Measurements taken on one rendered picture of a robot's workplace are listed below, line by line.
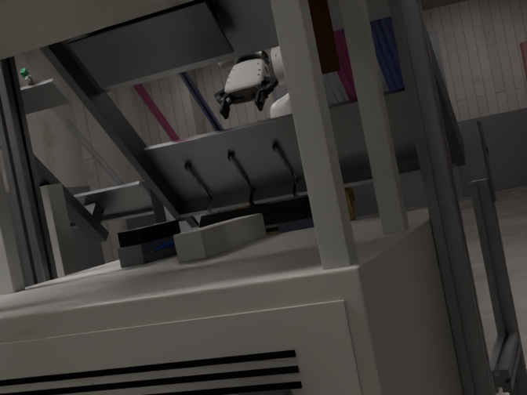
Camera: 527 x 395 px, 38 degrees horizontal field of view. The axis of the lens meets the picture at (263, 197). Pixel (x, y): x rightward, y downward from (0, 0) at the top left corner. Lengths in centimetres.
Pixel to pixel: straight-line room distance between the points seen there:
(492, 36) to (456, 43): 53
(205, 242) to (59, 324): 36
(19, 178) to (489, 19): 1063
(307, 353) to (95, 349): 25
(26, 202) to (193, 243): 37
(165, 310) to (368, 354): 22
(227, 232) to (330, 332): 54
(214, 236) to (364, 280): 51
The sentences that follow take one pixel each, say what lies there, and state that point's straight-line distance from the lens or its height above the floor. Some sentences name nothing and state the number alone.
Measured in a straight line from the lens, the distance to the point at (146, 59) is 151.
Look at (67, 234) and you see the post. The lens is 192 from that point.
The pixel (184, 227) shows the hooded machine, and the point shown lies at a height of 42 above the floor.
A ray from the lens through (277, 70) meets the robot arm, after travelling 229.
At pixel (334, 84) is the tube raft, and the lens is 155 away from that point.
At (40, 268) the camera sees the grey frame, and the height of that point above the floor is 64.
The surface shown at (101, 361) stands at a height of 56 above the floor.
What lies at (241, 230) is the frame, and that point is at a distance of 133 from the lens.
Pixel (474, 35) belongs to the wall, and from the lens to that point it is 1170.
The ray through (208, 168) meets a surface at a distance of 176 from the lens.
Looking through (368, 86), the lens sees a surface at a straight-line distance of 101.
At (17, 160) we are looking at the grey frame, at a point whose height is 84.
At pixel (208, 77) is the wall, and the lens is 1180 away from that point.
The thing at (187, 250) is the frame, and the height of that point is 64.
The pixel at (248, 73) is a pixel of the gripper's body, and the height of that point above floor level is 99.
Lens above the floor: 71
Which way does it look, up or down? 1 degrees down
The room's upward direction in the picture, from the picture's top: 11 degrees counter-clockwise
